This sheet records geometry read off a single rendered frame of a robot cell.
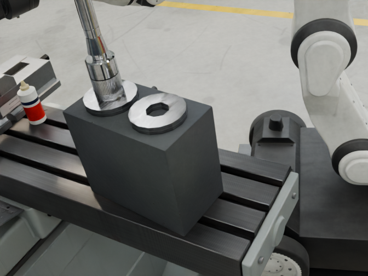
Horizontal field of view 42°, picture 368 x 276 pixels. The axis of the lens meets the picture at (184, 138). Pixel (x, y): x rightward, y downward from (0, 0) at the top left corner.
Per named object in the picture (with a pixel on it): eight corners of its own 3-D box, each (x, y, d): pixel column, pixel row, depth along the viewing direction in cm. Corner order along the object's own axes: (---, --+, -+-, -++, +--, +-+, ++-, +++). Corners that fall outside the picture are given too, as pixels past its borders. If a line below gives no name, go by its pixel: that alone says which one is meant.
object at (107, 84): (102, 105, 75) (92, 73, 71) (91, 93, 78) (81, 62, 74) (129, 95, 76) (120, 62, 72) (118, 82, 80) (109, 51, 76)
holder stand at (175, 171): (133, 153, 96) (109, 68, 84) (224, 190, 84) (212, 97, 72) (91, 191, 89) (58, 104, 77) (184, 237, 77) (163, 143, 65)
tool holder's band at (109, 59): (92, 73, 71) (90, 67, 70) (81, 62, 74) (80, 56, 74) (120, 62, 72) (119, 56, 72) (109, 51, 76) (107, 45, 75)
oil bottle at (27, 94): (38, 113, 113) (21, 74, 106) (50, 116, 111) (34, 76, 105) (26, 123, 111) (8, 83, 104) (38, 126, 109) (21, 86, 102)
